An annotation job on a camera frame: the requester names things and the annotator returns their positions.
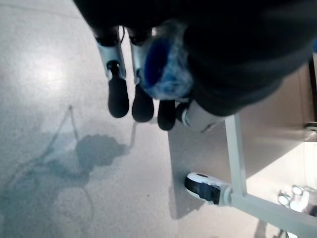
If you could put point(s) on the small chrome twin caster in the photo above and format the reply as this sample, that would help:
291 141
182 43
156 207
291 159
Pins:
293 196

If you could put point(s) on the white and black bed caster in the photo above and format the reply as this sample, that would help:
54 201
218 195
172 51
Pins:
200 186

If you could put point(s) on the white metal bed frame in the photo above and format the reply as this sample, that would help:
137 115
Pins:
237 161

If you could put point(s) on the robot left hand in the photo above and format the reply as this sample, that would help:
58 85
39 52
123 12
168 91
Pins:
235 49

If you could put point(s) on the brown wooden bed end board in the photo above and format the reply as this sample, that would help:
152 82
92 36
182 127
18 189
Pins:
272 129

